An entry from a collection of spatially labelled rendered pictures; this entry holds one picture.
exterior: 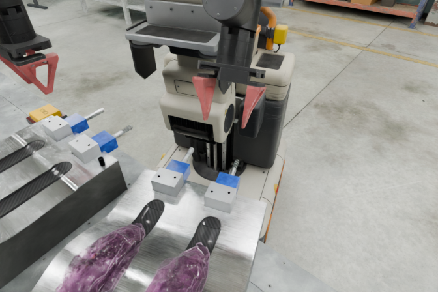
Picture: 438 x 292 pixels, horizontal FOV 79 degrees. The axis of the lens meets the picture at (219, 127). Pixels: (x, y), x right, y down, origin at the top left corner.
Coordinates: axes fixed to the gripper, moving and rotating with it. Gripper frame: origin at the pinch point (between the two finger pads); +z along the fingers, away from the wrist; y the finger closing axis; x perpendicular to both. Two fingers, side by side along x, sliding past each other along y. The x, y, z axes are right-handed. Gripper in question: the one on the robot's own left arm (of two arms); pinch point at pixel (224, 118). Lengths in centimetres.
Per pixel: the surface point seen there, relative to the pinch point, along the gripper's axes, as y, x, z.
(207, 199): -0.3, -2.2, 14.4
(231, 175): 1.9, 4.7, 11.8
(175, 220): -4.5, -5.4, 18.3
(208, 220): 0.8, -3.3, 17.7
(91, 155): -25.0, -3.0, 12.1
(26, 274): -25.4, -16.1, 29.7
